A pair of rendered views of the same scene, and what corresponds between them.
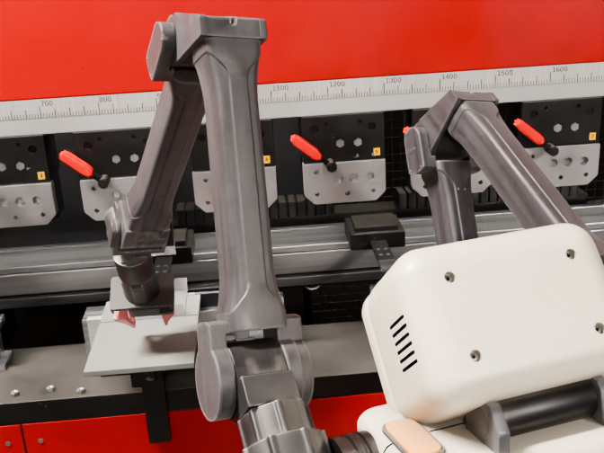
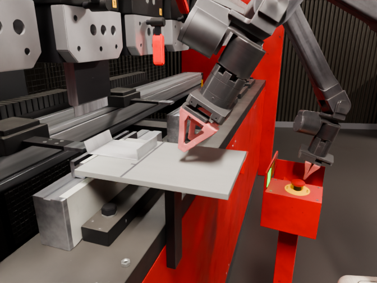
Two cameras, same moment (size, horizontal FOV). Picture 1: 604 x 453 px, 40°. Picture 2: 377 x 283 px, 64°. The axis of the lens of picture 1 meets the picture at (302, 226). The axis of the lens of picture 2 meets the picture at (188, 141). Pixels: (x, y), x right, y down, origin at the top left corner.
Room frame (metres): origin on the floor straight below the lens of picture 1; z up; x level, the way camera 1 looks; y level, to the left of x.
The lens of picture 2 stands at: (1.08, 0.74, 1.21)
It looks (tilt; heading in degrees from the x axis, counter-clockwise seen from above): 19 degrees down; 292
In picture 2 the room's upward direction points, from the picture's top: straight up
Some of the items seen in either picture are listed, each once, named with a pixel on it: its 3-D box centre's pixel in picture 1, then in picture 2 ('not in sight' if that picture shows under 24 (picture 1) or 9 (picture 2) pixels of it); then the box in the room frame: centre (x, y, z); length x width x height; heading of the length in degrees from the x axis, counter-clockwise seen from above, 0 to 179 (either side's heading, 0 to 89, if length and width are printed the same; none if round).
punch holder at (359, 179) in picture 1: (341, 153); (167, 19); (1.48, -0.08, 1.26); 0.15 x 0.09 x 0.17; 93
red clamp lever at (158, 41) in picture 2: not in sight; (156, 41); (1.40, 0.14, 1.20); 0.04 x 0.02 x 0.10; 3
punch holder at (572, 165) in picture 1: (552, 137); not in sight; (1.50, -0.48, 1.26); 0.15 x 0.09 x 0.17; 93
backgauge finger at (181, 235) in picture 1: (163, 258); (35, 137); (1.61, 0.30, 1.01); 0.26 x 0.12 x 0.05; 3
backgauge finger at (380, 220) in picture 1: (379, 242); (137, 97); (1.64, -0.16, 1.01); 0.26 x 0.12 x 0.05; 3
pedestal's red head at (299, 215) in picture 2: not in sight; (294, 191); (1.09, -0.17, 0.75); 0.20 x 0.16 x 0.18; 87
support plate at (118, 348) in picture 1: (146, 332); (166, 162); (1.31, 0.29, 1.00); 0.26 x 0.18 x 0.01; 3
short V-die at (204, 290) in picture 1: (174, 299); (108, 151); (1.46, 0.26, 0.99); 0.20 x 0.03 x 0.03; 93
